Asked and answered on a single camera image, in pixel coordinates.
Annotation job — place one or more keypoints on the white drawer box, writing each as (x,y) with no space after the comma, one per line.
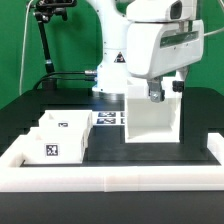
(54,146)
(80,120)

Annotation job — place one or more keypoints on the white workspace border frame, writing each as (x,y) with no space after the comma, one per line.
(15,178)

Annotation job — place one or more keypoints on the white drawer cabinet frame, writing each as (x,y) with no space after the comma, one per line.
(151,122)

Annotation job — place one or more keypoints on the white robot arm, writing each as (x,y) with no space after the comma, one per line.
(112,73)

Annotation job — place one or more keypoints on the white marker tag sheet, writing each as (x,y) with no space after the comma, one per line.
(108,118)

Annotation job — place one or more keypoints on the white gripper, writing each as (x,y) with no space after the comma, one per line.
(155,49)

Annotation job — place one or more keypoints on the white rear drawer box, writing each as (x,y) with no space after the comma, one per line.
(80,120)

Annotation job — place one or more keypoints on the white front drawer box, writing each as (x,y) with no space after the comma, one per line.
(54,146)

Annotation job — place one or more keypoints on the black camera stand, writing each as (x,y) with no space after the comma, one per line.
(44,10)

